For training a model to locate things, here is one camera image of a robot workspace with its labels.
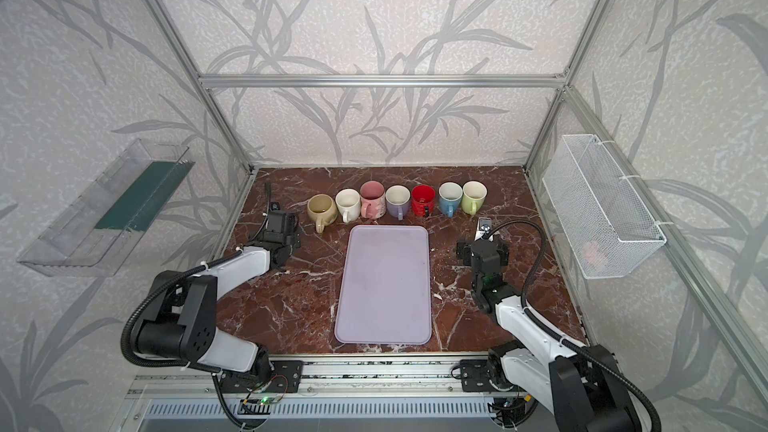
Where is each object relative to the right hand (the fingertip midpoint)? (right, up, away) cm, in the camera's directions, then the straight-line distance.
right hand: (482, 228), depth 87 cm
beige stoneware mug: (-52, +4, +17) cm, 55 cm away
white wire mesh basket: (+19, +3, -27) cm, 33 cm away
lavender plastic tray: (-29, -18, +1) cm, 34 cm away
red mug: (-16, +8, +19) cm, 26 cm away
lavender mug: (-26, +9, +19) cm, 33 cm away
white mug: (-43, +7, +16) cm, 46 cm away
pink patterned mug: (-33, +8, +10) cm, 36 cm away
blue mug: (-7, +10, +16) cm, 20 cm away
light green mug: (+1, +10, +15) cm, 18 cm away
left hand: (-63, 0, +6) cm, 63 cm away
